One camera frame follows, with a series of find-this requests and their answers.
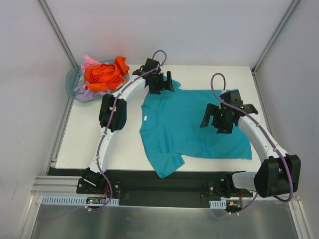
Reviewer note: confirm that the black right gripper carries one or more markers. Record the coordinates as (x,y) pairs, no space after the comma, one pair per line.
(216,118)

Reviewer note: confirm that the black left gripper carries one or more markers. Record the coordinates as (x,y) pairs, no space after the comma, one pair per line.
(161,83)

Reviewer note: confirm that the teal t shirt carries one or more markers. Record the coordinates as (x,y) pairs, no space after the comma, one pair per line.
(171,128)

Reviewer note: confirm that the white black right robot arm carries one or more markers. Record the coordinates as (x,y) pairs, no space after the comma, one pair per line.
(279,172)

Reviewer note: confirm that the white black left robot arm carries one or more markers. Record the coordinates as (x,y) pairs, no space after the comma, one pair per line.
(113,117)

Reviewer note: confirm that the orange t shirt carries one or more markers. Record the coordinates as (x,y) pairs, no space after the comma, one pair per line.
(105,77)

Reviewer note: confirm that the lavender t shirt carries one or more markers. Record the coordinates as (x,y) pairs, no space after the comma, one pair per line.
(83,94)

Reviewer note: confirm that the pink t shirt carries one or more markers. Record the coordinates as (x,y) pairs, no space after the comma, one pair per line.
(88,61)

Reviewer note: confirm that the teal plastic laundry basket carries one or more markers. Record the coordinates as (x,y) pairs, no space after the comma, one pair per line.
(75,77)

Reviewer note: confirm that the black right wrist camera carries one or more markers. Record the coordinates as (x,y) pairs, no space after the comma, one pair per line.
(232,99)

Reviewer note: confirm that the white slotted right cable duct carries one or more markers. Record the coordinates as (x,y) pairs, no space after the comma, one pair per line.
(219,205)

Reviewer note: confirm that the white slotted cable duct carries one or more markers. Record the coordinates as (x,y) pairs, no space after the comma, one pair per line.
(219,205)
(78,201)

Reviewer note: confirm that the aluminium right frame post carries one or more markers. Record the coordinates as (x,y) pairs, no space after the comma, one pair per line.
(276,34)

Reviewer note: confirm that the aluminium frame post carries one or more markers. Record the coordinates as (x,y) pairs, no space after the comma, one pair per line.
(57,31)
(276,34)

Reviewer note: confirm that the aluminium left frame post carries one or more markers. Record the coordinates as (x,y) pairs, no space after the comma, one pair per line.
(57,31)

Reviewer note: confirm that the aluminium front rail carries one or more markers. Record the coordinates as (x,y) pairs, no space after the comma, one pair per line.
(55,185)

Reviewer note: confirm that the white slotted left cable duct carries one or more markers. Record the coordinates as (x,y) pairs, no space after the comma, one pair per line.
(78,201)

